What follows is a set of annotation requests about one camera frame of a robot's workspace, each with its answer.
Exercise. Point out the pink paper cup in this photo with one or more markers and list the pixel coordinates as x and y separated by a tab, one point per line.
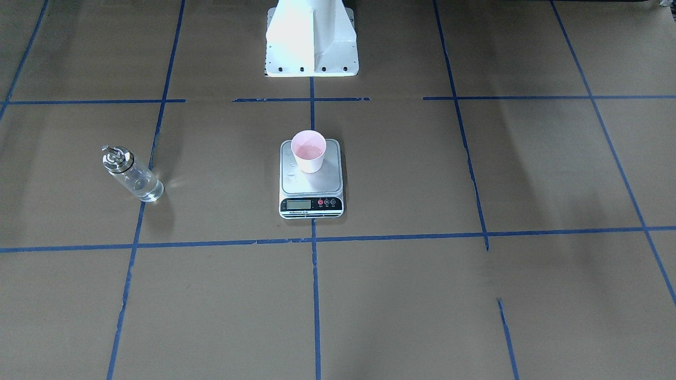
308	147

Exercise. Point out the glass sauce bottle metal spout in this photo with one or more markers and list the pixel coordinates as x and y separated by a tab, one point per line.
133	175

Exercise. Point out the digital kitchen scale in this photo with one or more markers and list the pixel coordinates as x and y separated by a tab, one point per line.
311	195

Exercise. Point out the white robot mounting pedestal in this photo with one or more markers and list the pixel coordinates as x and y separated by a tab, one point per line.
311	39

